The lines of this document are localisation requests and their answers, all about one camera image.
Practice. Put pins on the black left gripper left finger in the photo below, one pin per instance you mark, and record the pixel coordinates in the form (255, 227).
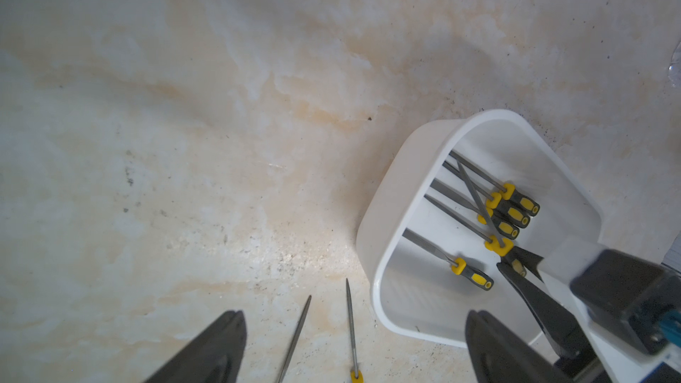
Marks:
(215, 355)

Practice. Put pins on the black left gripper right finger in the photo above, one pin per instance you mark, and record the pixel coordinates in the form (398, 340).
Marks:
(498, 355)

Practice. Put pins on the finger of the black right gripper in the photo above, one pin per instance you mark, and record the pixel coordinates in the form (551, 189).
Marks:
(560, 327)

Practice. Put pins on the file tool black handle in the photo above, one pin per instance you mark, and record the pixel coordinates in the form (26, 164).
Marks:
(355, 374)

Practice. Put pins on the white storage box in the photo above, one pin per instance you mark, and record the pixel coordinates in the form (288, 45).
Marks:
(414, 293)

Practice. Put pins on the clear plastic cup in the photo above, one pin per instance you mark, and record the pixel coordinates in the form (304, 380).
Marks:
(674, 71)

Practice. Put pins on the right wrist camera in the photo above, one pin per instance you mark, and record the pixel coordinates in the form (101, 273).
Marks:
(628, 308)

